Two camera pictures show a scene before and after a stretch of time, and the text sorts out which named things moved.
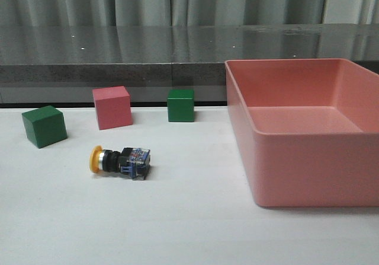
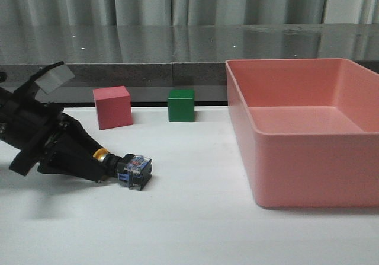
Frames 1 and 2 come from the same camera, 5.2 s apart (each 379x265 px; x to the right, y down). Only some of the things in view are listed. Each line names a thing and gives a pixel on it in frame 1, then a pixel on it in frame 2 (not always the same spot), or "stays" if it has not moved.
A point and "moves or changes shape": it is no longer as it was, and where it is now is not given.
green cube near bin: x=181 y=105 stays
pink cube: x=113 y=107 stays
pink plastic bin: x=307 y=130 stays
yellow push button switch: x=133 y=161 moves or changes shape
